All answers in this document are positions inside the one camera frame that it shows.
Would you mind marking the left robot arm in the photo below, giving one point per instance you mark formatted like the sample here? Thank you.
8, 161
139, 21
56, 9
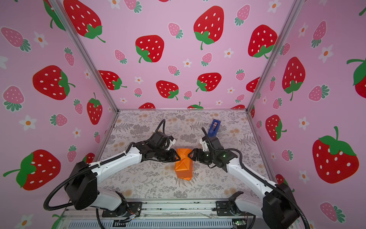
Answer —
83, 190

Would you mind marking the aluminium front frame rail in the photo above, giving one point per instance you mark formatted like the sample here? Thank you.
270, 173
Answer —
162, 214

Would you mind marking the right aluminium corner post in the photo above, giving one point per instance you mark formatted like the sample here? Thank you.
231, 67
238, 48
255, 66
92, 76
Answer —
286, 29

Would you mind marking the blue tape dispenser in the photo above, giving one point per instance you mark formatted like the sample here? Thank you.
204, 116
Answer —
213, 130

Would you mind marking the aluminium corner post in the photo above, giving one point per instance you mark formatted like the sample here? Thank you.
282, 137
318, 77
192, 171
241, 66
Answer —
74, 36
286, 29

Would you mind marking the orange wrapping paper sheet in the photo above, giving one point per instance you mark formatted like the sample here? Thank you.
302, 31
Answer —
184, 167

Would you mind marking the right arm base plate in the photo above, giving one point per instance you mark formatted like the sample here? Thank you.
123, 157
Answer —
228, 208

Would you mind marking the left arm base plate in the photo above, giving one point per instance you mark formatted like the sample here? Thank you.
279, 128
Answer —
125, 210

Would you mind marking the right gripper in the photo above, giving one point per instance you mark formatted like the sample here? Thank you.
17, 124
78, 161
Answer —
200, 156

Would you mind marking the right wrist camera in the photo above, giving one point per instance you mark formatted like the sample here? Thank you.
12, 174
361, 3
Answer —
204, 144

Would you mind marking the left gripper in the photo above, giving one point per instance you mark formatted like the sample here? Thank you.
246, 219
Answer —
172, 156

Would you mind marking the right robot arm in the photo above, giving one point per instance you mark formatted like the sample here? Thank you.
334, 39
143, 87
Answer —
275, 204

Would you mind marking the left aluminium corner post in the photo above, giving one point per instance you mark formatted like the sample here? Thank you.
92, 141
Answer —
74, 36

